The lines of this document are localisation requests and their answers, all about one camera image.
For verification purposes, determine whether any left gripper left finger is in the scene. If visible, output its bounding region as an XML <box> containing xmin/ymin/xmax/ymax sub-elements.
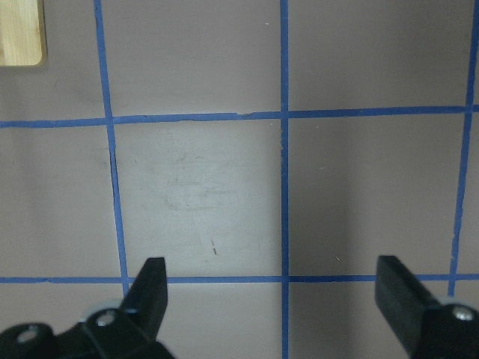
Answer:
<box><xmin>119</xmin><ymin>257</ymin><xmax>168</xmax><ymax>340</ymax></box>

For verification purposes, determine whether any wooden cup rack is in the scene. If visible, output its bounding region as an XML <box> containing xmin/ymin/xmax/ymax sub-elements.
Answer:
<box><xmin>1</xmin><ymin>0</ymin><xmax>47</xmax><ymax>67</ymax></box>

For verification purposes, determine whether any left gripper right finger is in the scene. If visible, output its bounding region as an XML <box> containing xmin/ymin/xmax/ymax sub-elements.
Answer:
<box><xmin>374</xmin><ymin>255</ymin><xmax>442</xmax><ymax>352</ymax></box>

